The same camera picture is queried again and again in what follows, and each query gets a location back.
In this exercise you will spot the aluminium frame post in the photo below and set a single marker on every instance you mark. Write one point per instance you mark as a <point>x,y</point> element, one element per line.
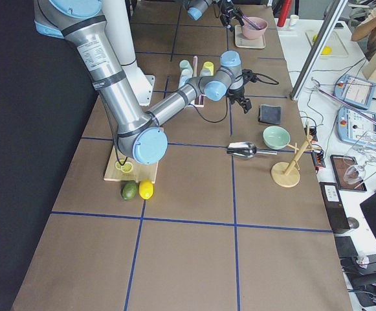
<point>324,33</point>

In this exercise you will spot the wooden mug tree stand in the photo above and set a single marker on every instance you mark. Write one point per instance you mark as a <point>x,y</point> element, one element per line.
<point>287,174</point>

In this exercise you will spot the light blue cup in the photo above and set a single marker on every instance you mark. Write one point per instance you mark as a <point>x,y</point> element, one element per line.
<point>182,81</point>

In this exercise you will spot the mint green cup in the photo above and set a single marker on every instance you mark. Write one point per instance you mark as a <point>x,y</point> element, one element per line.
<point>185,64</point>

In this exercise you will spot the mint green bowl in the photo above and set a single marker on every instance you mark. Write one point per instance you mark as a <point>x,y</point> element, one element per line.
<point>276,137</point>

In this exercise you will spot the white paper cup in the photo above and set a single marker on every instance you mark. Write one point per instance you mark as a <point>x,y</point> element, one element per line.
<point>293,19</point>

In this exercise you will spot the yellow cup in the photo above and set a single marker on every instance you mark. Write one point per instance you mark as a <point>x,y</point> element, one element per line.
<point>209,65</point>

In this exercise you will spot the white tray with lemons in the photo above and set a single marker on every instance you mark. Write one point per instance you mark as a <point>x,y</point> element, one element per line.
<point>334,44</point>

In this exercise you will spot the red thermos bottle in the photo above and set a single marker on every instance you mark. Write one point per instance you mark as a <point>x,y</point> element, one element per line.
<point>286,6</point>

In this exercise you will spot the beige serving tray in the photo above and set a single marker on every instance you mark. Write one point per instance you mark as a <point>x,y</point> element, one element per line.
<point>242,42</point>

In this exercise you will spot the grey folded cloth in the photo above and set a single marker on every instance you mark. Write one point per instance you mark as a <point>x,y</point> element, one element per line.
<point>269,114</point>

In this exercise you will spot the cream white cup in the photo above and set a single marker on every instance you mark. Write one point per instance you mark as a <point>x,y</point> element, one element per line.
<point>186,73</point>

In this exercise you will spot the green avocado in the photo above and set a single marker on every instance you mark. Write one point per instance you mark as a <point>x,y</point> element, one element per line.
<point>129,190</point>

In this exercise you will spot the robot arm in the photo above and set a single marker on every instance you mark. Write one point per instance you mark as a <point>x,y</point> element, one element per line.
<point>100,32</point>
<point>196,8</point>

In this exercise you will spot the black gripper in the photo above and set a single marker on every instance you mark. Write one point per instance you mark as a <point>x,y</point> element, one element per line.
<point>237,94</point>
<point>228,12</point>

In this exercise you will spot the grey cup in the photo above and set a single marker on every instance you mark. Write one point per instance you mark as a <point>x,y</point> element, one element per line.
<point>205,72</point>

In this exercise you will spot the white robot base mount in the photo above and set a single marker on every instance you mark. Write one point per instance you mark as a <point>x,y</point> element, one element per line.
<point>119,34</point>

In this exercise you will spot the whole yellow lemon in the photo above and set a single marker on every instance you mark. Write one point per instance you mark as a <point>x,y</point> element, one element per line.
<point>146,189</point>

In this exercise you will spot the lemon slice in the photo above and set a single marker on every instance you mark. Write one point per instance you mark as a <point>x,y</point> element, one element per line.
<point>126,168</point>
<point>118,166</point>

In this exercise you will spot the stainless steel scoop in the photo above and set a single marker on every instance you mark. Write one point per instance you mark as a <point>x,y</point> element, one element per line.
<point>247,150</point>

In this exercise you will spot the bamboo cutting board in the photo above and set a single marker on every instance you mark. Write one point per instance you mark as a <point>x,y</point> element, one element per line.
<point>145,173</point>

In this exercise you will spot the pink bowl with ice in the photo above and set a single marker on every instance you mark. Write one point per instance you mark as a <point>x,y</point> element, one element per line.
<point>251,33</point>

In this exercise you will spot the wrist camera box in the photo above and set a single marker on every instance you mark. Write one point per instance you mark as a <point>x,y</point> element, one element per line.
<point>249,76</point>

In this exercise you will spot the blue teach pendant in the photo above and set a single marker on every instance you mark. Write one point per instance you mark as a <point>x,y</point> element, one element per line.
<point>355,91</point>
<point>352,127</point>

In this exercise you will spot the white wire cup rack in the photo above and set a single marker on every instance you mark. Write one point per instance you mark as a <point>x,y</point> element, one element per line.
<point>194,66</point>

